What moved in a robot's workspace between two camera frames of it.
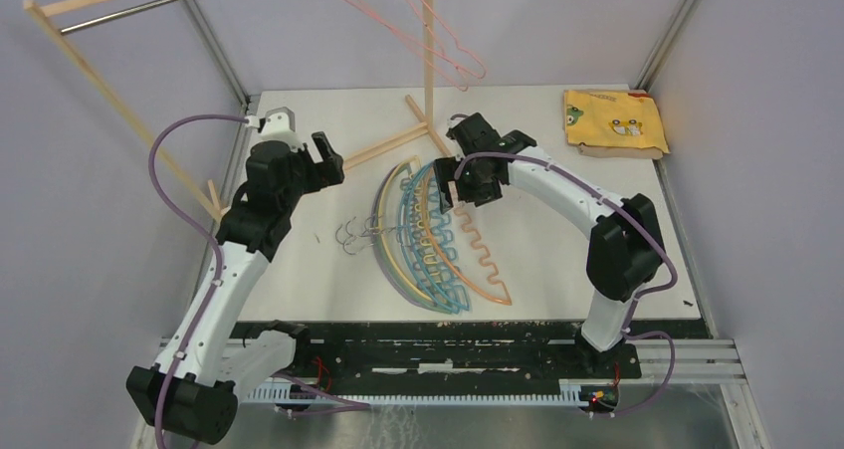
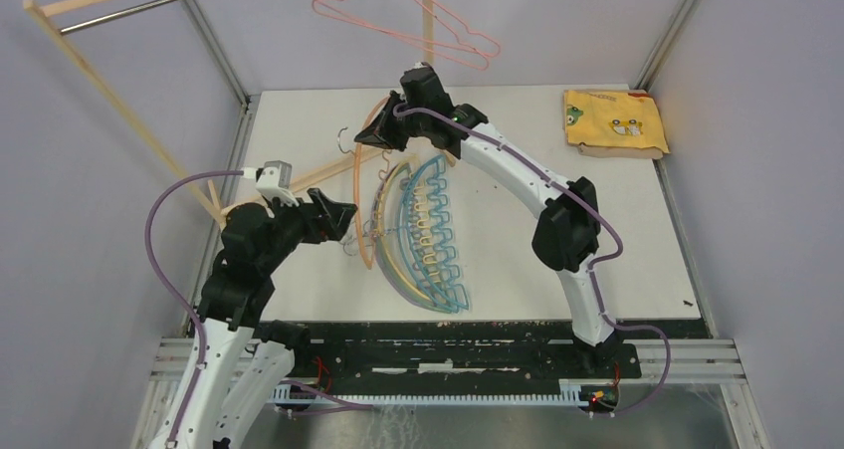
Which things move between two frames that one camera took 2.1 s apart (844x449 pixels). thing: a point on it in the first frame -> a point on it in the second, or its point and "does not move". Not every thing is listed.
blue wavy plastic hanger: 427,241 does not move
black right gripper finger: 445,171 -> 381,130
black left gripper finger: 327,176 -> 327,230
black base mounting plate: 451,358 does not move
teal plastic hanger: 420,280 does not move
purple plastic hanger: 362,232 does not move
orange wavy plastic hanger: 480,249 -> 358,220
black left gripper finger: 330,159 -> 338,211
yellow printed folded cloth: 613,123 does not move
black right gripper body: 472,187 -> 412,125
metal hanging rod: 94,22 does not move
